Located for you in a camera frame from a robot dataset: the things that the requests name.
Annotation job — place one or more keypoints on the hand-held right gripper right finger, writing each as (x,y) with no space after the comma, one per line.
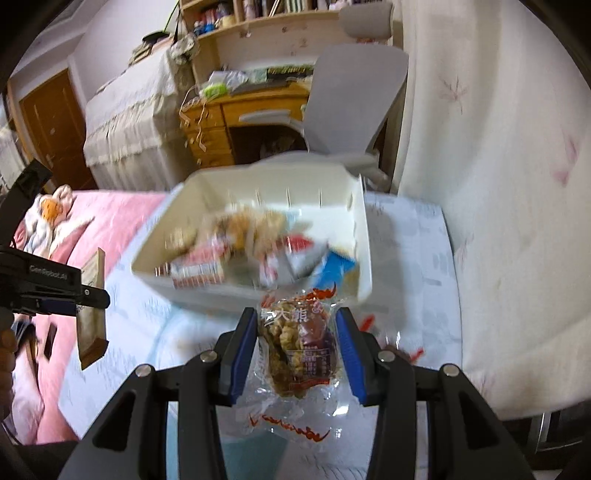
(353,360)

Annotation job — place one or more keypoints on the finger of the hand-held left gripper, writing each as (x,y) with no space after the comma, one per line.
(92,298)
(25,189)

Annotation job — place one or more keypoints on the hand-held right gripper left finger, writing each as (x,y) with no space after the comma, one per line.
(242,355)

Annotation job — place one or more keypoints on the tan brown snack packet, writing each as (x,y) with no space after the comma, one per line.
(92,323)

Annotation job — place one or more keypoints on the clear nut snack packet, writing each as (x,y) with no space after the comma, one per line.
(300,355)

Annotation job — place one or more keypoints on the small blue white packet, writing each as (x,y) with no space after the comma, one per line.
(337,270)

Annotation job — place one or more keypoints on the red white snack packet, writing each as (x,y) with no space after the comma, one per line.
(198,274)

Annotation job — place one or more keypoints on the white red chips packet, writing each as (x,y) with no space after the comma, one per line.
(295,249)

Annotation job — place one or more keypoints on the yellow pastry packet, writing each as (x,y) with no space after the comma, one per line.
(244,226)

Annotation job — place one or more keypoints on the white plastic storage box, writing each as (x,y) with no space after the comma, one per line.
(258,182)

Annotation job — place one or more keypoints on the person's left hand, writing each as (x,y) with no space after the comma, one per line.
(5,364)

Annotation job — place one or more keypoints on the cartoon plush blanket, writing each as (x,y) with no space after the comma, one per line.
(51,210)

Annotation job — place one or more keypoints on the dark candy clear wrapper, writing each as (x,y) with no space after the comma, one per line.
(397,353)

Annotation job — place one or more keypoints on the brown wooden door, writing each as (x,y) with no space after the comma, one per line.
(51,124)

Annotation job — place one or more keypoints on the pink blanket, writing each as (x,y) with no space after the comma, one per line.
(115,217)

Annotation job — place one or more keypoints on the tree print tablecloth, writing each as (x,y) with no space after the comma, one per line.
(415,277)

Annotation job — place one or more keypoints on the wooden desk with drawers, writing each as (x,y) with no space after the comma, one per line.
(212,134)

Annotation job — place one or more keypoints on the black hat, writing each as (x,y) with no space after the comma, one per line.
(154,37)

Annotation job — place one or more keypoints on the trash bin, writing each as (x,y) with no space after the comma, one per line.
(277,148)

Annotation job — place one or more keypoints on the green tissue pack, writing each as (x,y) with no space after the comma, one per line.
(214,90)

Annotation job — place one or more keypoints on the white crumpled bag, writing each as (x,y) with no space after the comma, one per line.
(228,78)

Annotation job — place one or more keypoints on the white floral curtain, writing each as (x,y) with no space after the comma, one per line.
(498,161)

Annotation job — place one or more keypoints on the grey office chair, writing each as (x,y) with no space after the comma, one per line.
(351,92)

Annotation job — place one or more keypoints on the wooden bookshelf hutch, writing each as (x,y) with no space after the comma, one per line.
(258,41)

